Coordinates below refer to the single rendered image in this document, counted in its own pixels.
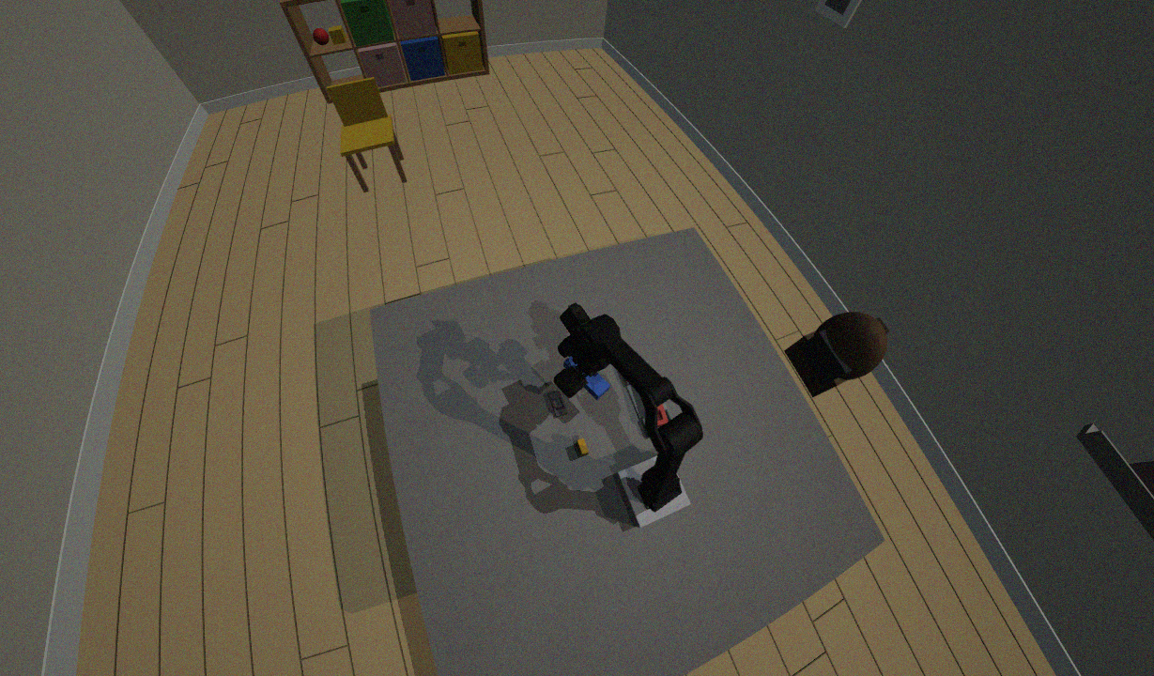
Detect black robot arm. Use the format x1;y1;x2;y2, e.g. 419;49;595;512
559;302;703;513

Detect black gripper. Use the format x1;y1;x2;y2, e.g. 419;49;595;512
554;350;610;398

